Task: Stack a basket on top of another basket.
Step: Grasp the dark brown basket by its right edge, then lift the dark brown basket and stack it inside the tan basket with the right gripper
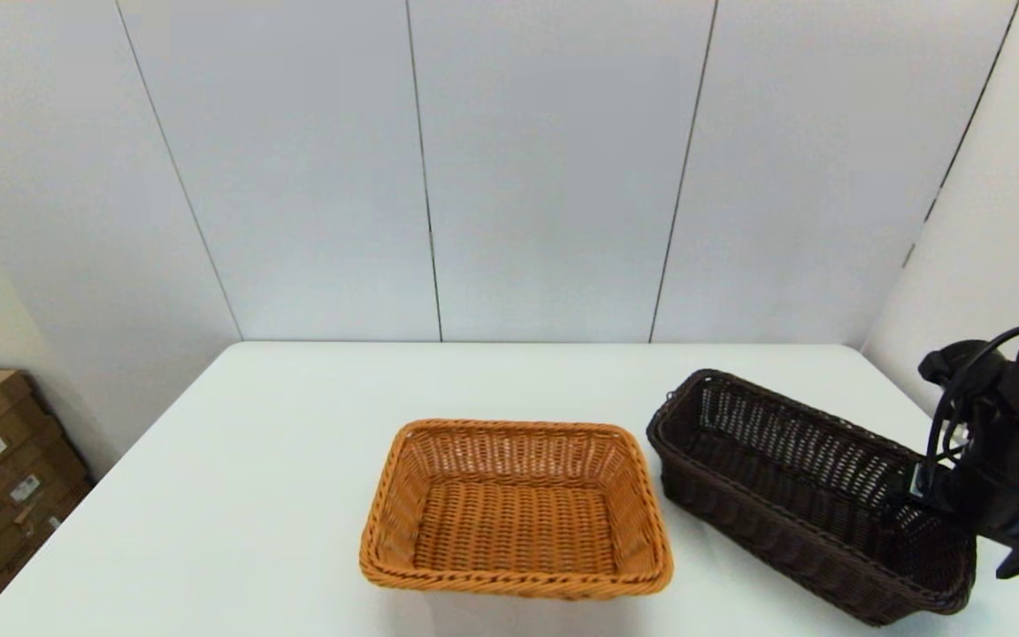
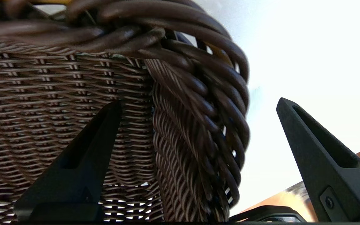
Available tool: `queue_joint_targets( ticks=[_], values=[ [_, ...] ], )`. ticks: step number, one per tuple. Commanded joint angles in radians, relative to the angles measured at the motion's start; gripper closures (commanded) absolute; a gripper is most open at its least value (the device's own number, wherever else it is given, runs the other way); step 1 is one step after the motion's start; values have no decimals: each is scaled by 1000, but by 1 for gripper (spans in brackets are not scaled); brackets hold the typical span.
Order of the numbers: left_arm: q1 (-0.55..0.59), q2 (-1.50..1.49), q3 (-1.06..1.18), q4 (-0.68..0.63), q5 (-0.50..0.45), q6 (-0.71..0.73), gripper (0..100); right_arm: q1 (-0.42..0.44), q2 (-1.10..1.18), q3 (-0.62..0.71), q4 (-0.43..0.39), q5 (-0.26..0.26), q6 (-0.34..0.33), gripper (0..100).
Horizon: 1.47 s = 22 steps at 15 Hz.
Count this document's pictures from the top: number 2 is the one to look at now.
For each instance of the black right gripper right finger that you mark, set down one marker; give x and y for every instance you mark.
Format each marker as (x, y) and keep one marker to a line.
(336, 184)

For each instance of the dark brown wicker basket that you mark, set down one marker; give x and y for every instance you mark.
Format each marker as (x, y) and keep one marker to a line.
(73, 78)

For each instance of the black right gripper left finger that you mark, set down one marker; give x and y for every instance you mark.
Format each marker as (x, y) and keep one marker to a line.
(77, 181)

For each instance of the black robot chassis part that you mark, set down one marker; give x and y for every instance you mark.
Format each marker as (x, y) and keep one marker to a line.
(267, 214)

